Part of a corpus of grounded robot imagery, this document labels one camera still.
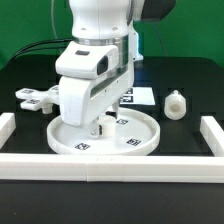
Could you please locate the white cross-shaped table base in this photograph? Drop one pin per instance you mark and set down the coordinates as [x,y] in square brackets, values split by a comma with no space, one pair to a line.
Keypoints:
[35,100]

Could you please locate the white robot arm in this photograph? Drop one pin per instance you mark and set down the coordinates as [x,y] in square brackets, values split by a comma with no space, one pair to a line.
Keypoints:
[109,22]

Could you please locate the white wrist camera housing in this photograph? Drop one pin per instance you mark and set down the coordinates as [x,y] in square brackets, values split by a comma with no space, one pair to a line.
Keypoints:
[87,62]

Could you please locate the white left fence rail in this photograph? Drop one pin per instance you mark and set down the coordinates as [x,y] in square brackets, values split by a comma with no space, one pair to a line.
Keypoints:
[7,126]

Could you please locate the white round table top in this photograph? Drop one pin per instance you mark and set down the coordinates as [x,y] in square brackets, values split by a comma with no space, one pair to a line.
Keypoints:
[133,133]

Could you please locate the white front fence rail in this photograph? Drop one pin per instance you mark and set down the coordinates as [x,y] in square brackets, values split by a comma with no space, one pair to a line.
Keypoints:
[111,168]

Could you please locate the white fence rail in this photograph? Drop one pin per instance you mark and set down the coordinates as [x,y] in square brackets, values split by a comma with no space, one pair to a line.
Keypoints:
[111,168]
[213,135]
[7,126]

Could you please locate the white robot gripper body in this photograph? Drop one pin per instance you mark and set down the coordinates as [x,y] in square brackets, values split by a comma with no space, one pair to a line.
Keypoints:
[82,101]

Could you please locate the white sheet with markers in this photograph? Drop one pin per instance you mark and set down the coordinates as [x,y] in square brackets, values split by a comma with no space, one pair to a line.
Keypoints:
[138,96]

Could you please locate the white right fence rail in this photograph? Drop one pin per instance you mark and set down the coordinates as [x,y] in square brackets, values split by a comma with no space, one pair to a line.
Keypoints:
[213,135]

